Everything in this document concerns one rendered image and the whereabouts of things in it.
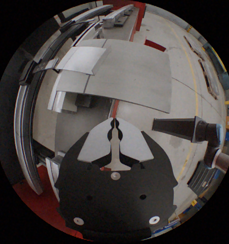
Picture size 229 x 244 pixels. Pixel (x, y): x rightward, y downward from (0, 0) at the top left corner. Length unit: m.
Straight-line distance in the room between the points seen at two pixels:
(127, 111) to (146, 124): 0.32
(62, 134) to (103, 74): 0.26
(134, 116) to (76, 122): 0.95
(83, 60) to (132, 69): 0.12
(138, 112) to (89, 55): 1.06
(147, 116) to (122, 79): 1.08
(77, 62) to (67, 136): 0.25
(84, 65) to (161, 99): 0.18
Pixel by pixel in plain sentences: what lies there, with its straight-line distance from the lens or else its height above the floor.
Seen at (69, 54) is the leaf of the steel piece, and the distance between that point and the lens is 0.27.
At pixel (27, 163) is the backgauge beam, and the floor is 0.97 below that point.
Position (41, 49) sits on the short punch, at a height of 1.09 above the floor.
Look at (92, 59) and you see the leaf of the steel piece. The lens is 0.22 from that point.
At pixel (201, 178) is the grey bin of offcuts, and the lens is 2.45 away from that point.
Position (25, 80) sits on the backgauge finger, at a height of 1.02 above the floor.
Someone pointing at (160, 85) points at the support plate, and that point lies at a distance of 0.20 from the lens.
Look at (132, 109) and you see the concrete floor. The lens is 1.18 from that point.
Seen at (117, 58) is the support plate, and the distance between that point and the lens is 0.21.
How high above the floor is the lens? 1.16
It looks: 88 degrees down
